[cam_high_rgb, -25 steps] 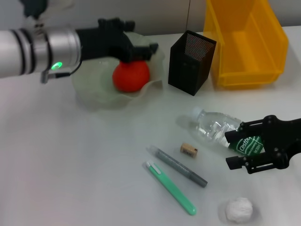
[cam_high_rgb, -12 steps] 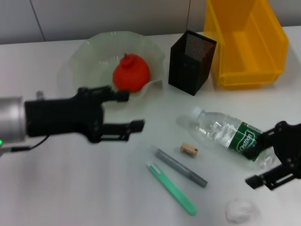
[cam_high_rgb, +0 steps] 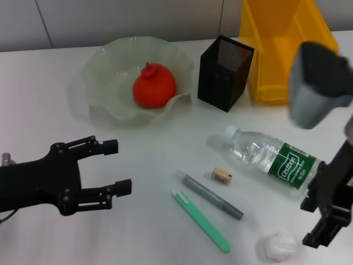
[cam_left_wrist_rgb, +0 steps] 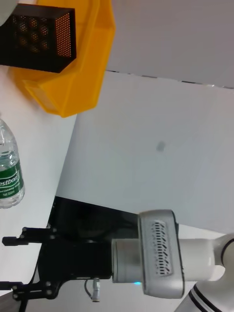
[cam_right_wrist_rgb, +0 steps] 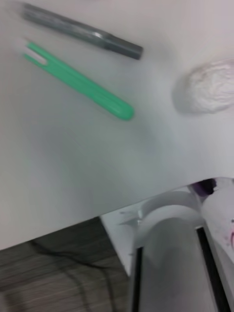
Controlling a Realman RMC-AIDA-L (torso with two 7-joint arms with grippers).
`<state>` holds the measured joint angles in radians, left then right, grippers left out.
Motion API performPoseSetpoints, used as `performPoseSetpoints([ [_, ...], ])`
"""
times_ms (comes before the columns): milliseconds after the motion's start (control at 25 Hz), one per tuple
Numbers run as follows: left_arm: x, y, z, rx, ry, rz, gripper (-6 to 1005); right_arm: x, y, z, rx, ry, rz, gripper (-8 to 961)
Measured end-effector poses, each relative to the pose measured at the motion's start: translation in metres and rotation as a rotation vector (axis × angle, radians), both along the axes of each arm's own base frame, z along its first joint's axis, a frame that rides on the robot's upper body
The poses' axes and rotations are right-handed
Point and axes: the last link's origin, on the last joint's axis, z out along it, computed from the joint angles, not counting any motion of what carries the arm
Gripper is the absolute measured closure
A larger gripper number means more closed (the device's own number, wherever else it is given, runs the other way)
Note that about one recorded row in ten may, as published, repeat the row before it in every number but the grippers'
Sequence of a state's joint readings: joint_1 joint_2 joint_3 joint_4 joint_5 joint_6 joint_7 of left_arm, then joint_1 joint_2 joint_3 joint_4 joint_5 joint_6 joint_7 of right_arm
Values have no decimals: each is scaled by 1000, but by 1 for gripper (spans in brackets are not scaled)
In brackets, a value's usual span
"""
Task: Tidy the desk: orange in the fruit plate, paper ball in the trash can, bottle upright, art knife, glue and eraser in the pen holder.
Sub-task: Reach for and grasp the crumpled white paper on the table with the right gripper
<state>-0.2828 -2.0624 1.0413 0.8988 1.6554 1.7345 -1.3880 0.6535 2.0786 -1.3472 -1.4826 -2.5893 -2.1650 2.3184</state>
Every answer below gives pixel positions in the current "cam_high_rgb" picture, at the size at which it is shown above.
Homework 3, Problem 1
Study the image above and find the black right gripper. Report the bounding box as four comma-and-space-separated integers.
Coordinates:
299, 142, 353, 248

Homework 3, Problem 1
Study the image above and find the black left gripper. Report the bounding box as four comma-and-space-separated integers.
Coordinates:
0, 134, 132, 216

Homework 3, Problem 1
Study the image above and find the white paper ball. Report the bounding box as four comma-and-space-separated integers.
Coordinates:
261, 231, 297, 262

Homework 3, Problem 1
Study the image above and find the clear green-label water bottle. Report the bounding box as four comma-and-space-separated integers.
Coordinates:
208, 124, 322, 201

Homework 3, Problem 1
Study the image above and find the red-orange knobby orange fruit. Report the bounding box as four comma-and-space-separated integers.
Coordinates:
131, 62, 177, 109

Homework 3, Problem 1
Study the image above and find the grey marker pen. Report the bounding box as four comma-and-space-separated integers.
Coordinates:
175, 169, 245, 221

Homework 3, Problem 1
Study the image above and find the mint green pen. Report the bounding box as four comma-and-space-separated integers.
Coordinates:
170, 189, 232, 254

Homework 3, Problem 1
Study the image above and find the translucent green wavy fruit plate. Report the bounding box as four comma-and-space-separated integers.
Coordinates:
79, 35, 195, 129

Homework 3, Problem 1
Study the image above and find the black mesh pen holder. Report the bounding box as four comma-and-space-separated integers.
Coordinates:
197, 35, 255, 113

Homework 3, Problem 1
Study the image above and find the yellow plastic storage bin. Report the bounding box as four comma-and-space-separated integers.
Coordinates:
238, 0, 340, 107

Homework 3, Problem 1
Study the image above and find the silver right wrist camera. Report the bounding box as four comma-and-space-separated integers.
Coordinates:
288, 40, 353, 130

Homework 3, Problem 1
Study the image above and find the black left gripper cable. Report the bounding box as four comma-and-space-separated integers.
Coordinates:
0, 208, 20, 224

